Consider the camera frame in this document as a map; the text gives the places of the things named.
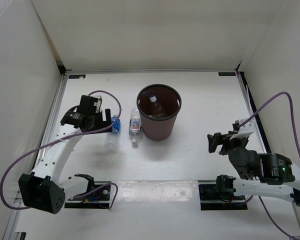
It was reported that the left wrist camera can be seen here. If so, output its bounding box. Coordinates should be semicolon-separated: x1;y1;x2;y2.
77;95;103;115

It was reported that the blue sticker corner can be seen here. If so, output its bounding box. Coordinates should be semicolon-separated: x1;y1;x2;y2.
218;72;237;77
68;74;86;79

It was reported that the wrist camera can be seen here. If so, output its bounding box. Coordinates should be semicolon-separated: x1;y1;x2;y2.
230;119;254;140
77;95;103;115

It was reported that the brown garbage bin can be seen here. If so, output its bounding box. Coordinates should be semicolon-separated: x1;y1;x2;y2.
136;84;182;141

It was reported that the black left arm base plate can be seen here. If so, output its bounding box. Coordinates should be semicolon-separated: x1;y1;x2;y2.
64;185;111;210

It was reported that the blue label Pocari Sweat bottle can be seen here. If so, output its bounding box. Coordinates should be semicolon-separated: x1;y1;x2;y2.
104;115;121;152

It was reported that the blue sticker left corner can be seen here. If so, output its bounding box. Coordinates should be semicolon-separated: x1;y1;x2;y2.
68;74;86;79

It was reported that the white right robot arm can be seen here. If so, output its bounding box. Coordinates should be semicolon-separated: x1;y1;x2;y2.
207;131;300;207

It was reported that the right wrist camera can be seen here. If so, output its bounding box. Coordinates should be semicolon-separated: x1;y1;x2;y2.
230;119;254;140

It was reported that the blue cap bottle in bin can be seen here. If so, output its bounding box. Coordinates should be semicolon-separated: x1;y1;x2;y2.
149;95;167;119

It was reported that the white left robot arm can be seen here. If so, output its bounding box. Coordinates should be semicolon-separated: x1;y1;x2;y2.
18;106;112;214

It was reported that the blue sticker right corner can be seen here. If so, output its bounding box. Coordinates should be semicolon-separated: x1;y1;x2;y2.
218;72;237;77

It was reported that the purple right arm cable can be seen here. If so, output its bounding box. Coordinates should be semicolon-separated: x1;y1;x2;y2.
237;91;300;238

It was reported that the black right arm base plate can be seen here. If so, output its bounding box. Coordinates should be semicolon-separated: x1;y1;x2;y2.
198;182;248;211

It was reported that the orange white label clear bottle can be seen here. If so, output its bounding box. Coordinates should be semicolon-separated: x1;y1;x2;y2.
128;108;143;148

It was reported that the aluminium table frame rail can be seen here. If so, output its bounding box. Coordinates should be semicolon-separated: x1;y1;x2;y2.
32;74;67;168

